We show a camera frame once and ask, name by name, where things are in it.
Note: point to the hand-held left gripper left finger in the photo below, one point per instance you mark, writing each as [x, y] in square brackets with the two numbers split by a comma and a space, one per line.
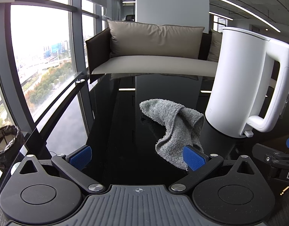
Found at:
[80, 157]

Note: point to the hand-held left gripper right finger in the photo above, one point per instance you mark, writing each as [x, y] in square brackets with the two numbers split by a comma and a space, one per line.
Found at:
[195, 158]

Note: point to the grey fluffy cloth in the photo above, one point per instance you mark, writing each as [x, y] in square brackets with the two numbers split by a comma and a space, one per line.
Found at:
[172, 122]

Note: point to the white electric kettle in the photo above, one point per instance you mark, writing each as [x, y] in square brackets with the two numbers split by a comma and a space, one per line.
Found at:
[233, 75]

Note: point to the metal table bolt cap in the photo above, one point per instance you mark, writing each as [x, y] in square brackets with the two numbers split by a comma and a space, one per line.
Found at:
[81, 80]
[16, 168]

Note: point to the trash bin with black bag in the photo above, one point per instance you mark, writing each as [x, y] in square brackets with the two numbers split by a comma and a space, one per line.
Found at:
[5, 146]

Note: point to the beige and brown sofa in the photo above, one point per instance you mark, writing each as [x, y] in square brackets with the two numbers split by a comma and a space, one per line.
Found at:
[146, 66]

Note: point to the beige sofa cushion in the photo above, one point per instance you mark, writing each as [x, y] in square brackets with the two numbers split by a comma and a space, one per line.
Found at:
[215, 47]
[153, 37]

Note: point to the large glass window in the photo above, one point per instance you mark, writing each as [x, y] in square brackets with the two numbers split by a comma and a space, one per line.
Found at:
[40, 28]

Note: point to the long ceiling light strip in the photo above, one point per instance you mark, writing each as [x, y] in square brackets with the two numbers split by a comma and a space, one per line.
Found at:
[252, 13]

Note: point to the short ceiling light strip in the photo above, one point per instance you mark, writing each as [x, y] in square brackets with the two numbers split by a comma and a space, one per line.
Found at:
[219, 15]

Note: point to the black office chair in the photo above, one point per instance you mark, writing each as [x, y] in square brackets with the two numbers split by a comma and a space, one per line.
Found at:
[130, 18]

